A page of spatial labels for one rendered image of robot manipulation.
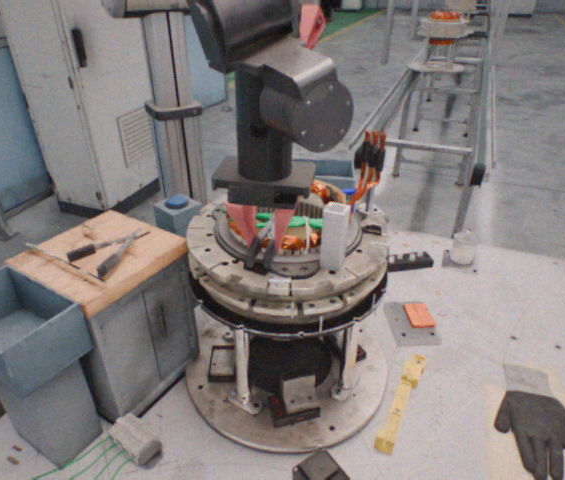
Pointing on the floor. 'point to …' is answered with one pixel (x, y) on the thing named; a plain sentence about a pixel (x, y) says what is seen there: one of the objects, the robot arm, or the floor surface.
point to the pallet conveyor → (484, 153)
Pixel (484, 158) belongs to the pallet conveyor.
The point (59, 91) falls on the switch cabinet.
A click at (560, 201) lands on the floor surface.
